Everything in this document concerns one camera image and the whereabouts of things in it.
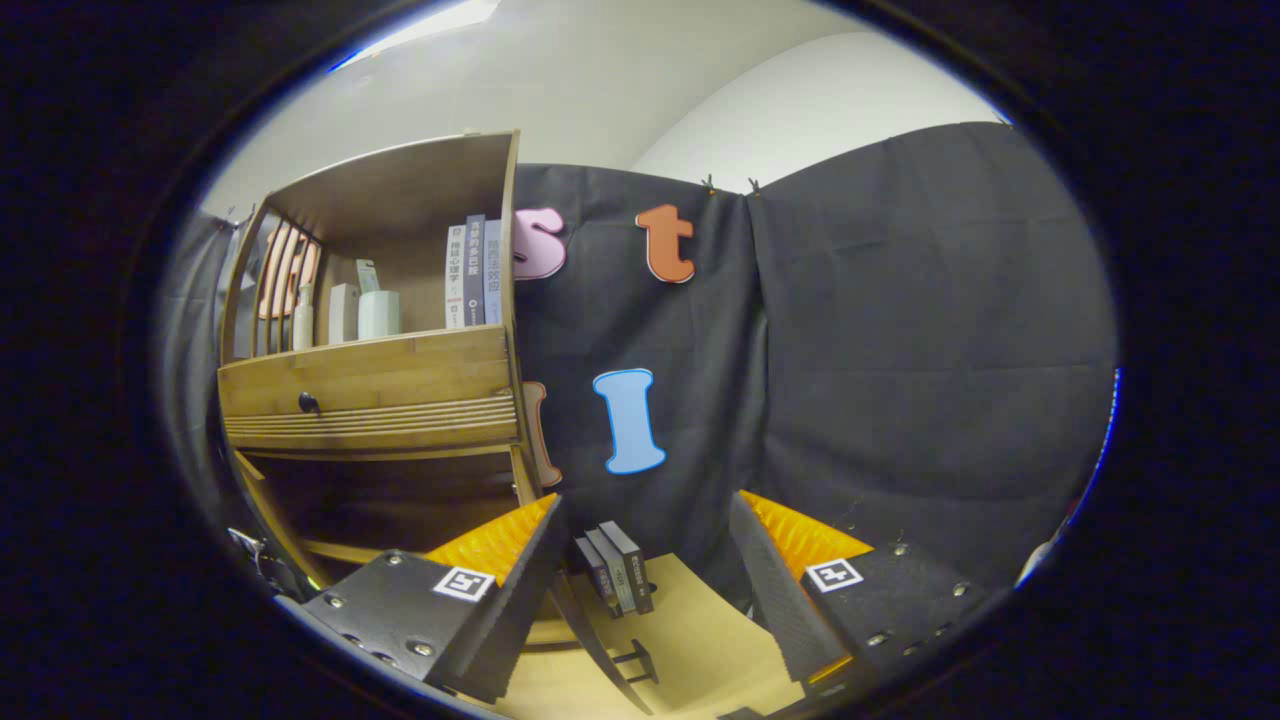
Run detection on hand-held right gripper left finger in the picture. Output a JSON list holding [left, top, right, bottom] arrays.
[[275, 493, 569, 703]]

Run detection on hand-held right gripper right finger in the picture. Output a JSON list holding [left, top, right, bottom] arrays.
[[728, 490, 1001, 699]]

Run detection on wooden double-door shoe cabinet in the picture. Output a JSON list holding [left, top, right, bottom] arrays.
[[215, 130, 546, 601]]

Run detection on dark grey book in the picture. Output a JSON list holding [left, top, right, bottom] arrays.
[[586, 528, 638, 616], [575, 537, 613, 619], [600, 520, 656, 614]]

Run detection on grooved wooden drawer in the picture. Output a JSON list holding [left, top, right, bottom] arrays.
[[217, 325, 521, 451]]

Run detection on white round cup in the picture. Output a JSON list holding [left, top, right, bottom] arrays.
[[358, 290, 402, 341]]

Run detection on white book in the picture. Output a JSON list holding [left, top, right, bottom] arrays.
[[445, 224, 468, 330]]

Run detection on dark blue book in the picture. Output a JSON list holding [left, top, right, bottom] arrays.
[[463, 214, 487, 327]]

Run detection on small grey box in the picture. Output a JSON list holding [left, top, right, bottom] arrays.
[[329, 283, 360, 345]]

